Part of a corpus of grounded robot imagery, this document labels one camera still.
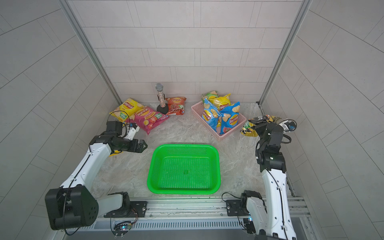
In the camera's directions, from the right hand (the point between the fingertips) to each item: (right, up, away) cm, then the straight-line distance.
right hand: (262, 118), depth 71 cm
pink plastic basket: (-32, +6, +37) cm, 49 cm away
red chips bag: (-47, +8, +33) cm, 58 cm away
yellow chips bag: (-15, +10, +28) cm, 33 cm away
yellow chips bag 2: (-83, +5, +34) cm, 90 cm away
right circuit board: (-8, -49, -5) cm, 49 cm away
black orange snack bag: (-6, -5, +2) cm, 8 cm away
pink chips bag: (-65, -1, +25) cm, 69 cm away
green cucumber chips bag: (-25, +16, +34) cm, 45 cm away
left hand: (-63, -14, +12) cm, 65 cm away
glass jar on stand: (-57, +6, +38) cm, 69 cm away
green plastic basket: (-39, -30, +14) cm, 52 cm away
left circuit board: (-65, -49, -6) cm, 81 cm away
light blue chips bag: (-23, +2, +20) cm, 31 cm away
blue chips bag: (-12, 0, +19) cm, 22 cm away
